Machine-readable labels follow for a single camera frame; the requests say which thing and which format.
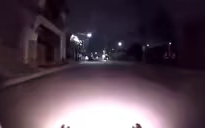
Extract raised pavement with kerb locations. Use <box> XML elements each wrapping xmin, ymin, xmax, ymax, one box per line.
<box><xmin>0</xmin><ymin>61</ymin><xmax>78</xmax><ymax>92</ymax></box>

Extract dark trees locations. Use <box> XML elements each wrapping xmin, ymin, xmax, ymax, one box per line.
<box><xmin>123</xmin><ymin>0</ymin><xmax>205</xmax><ymax>71</ymax></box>

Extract row of street lamps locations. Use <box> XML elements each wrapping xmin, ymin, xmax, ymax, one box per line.
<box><xmin>69</xmin><ymin>31</ymin><xmax>124</xmax><ymax>62</ymax></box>

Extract building with large doorway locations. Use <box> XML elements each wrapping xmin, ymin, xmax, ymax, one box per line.
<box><xmin>0</xmin><ymin>0</ymin><xmax>71</xmax><ymax>75</ymax></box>

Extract grey asphalt road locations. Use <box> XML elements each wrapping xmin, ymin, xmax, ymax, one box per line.
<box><xmin>0</xmin><ymin>61</ymin><xmax>205</xmax><ymax>128</ymax></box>

